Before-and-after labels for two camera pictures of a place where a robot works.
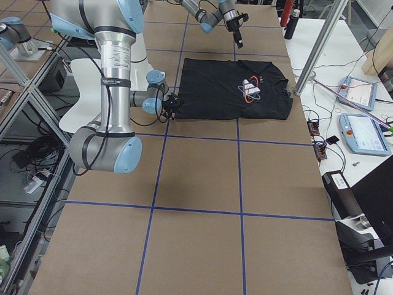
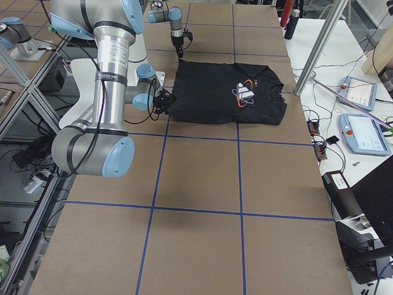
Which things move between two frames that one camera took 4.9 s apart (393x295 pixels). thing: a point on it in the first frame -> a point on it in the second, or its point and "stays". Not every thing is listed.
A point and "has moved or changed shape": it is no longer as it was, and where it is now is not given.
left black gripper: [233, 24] -> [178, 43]
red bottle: [287, 12] stays
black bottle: [291, 24] stays
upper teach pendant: [361, 93] stays
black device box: [374, 194] stays
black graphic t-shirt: [216, 88] has moved or changed shape
